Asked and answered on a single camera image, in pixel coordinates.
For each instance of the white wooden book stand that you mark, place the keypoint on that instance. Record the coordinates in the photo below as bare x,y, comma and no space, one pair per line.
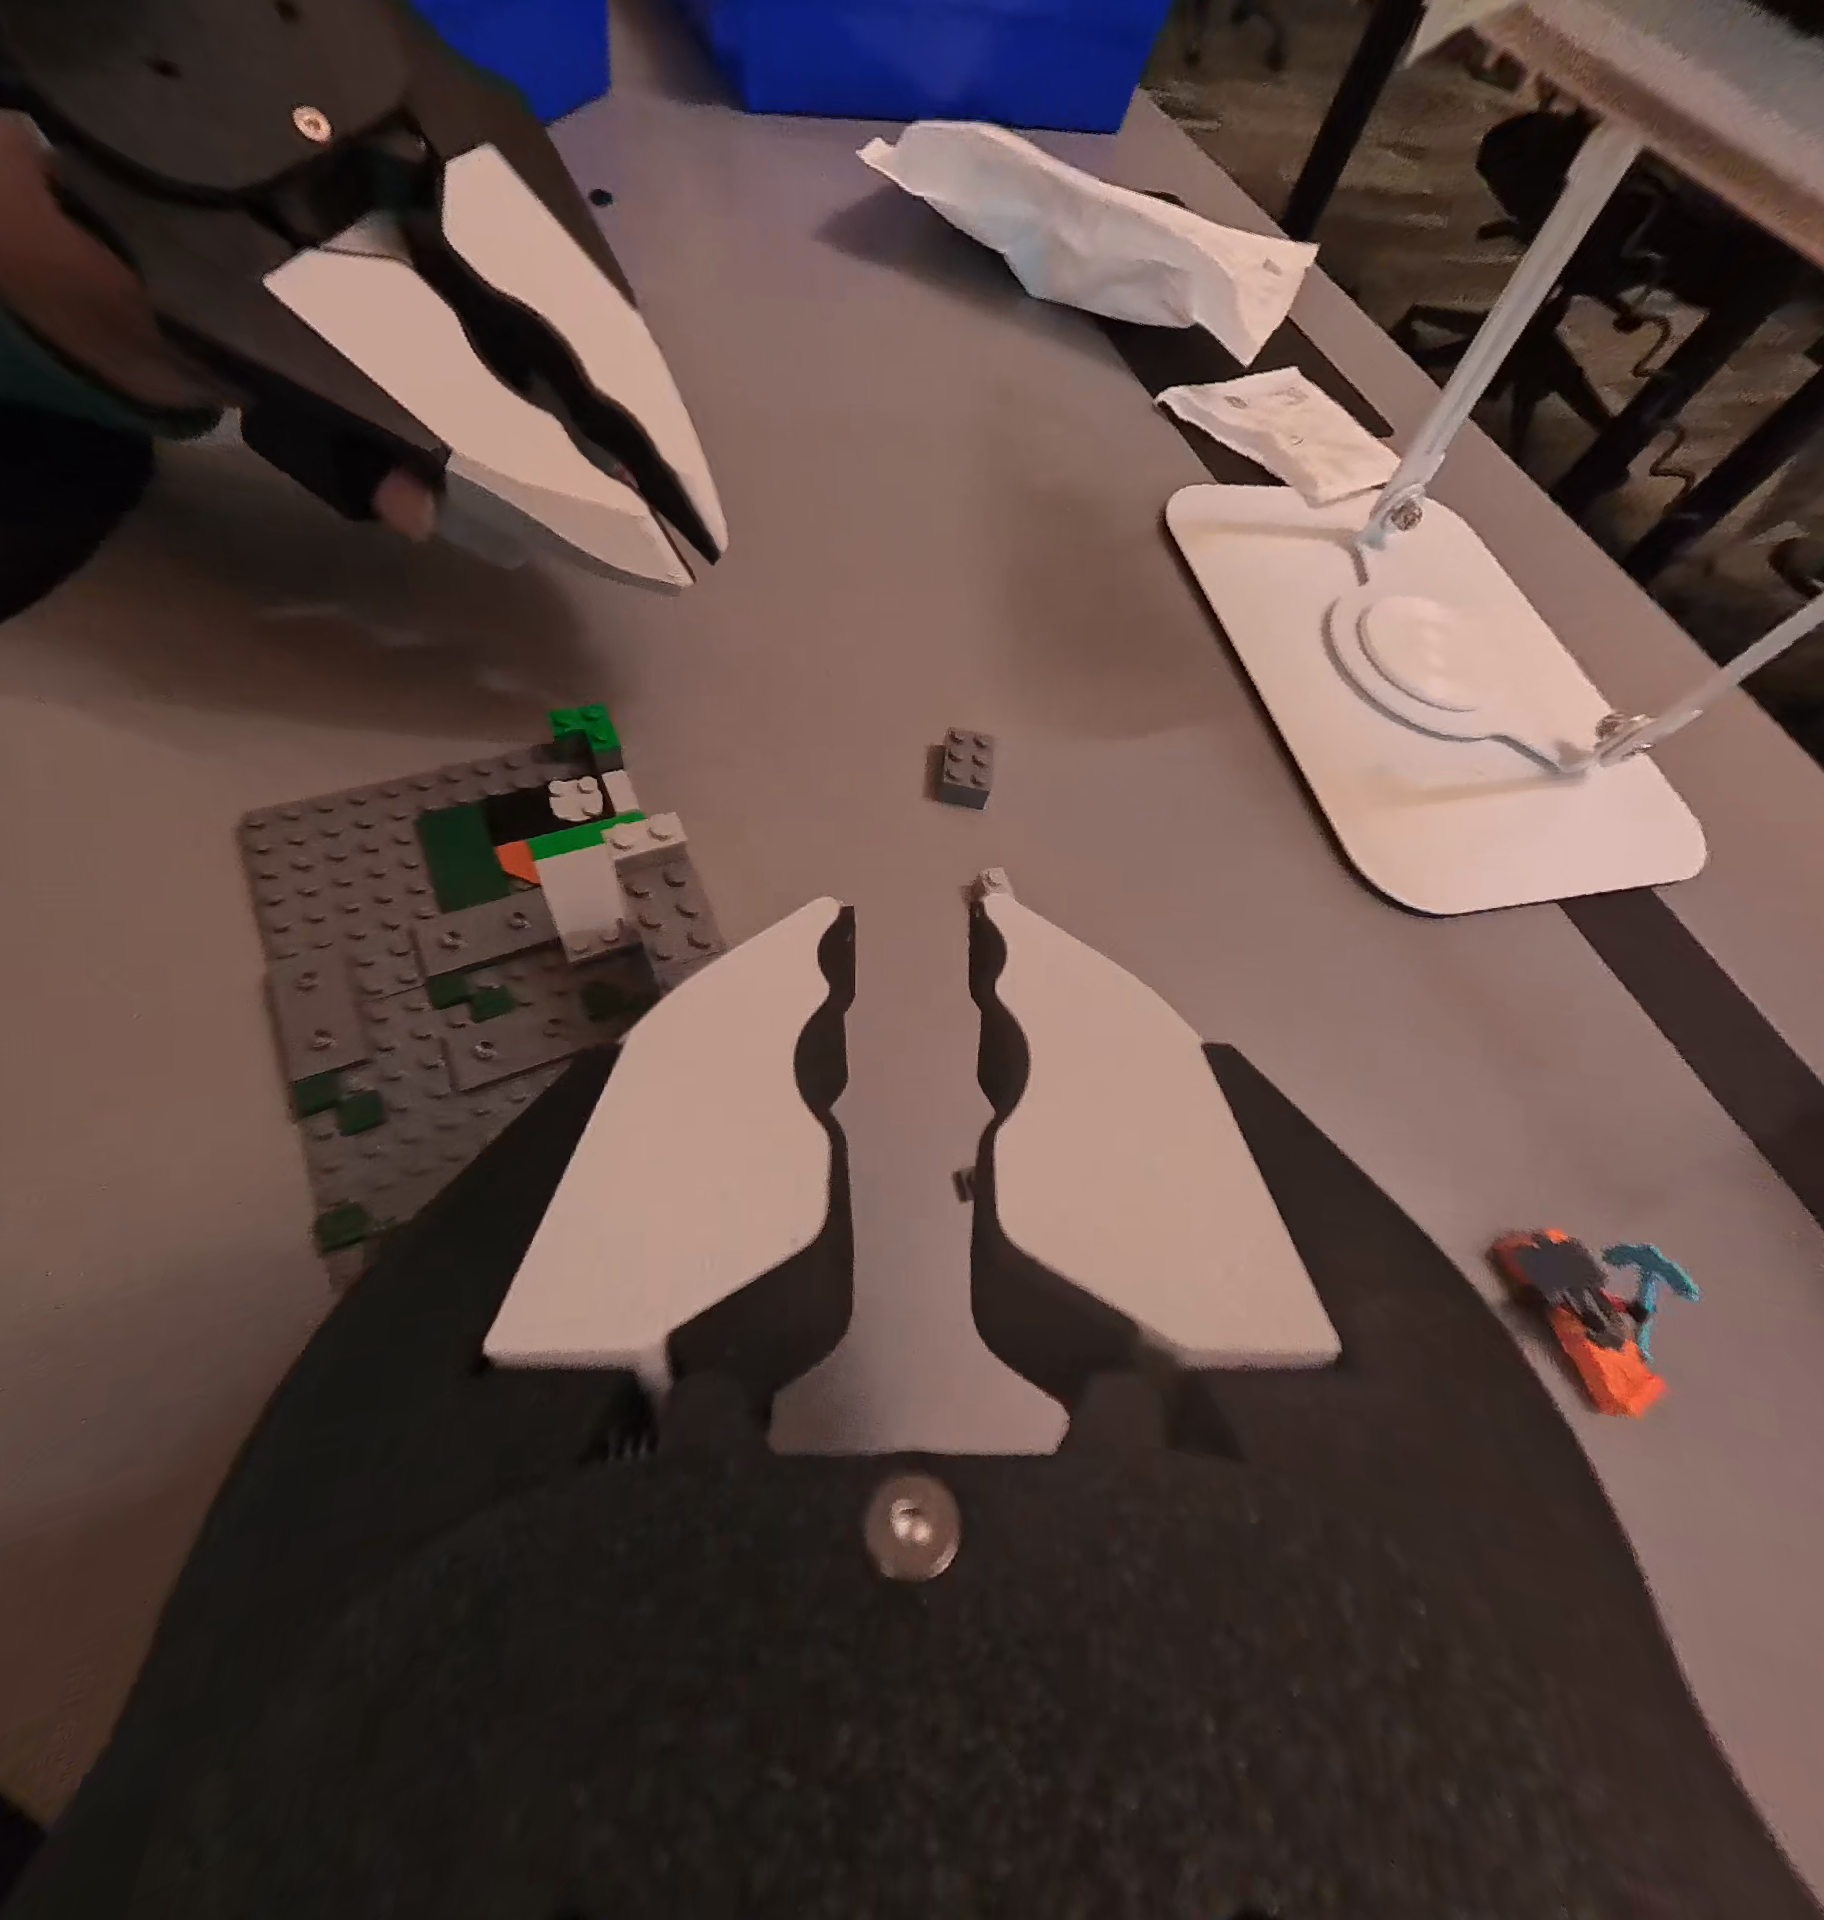
1452,720

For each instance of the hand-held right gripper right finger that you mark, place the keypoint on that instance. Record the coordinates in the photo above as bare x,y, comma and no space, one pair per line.
1151,1186

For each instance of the person's left hand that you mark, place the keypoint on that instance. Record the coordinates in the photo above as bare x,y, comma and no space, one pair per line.
70,286

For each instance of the tiny light grey brick piece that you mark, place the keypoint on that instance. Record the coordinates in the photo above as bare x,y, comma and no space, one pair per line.
991,886

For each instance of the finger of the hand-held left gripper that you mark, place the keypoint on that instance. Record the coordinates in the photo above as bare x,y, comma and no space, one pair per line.
445,375
581,301

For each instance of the blue plastic bin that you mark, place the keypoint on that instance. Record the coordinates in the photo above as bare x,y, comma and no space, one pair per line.
927,61
520,51

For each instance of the white printed paper sheet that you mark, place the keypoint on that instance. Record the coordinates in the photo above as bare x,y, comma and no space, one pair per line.
1287,428

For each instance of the small grey square brick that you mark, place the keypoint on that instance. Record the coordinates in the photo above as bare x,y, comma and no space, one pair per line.
966,768

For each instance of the black office chair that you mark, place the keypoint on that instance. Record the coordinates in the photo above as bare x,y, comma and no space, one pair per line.
1557,256

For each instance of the grey brick model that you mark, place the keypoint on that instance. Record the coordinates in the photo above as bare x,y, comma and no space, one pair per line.
372,931

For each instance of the orange brick figure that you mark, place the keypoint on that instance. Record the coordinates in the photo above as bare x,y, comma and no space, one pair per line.
1595,1320

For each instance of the black mesh seat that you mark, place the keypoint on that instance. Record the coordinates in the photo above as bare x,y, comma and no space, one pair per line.
25,526

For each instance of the numbered white paper bag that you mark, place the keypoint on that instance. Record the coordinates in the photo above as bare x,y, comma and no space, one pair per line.
1092,241

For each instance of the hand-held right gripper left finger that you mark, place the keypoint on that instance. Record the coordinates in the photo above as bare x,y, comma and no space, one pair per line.
672,1186

